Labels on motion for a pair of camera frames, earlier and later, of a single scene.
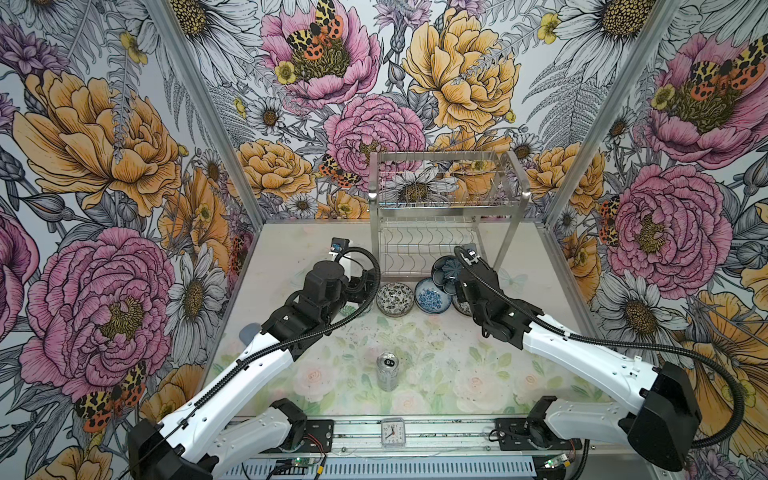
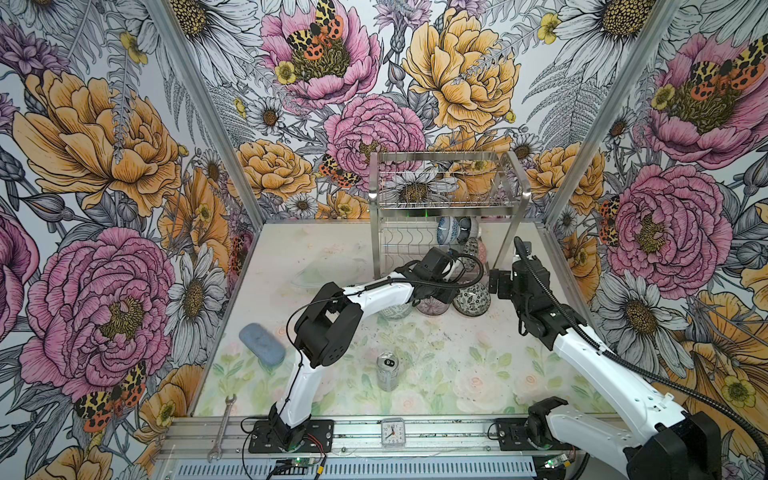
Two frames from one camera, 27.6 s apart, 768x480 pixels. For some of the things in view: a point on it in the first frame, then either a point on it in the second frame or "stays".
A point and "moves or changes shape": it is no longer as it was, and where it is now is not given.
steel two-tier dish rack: (424, 205) stays
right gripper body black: (478, 314) to (506, 290)
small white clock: (393, 434) stays
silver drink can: (387, 371) stays
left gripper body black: (352, 292) to (444, 295)
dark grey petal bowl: (445, 272) moves or changes shape
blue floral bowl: (431, 299) moves or changes shape
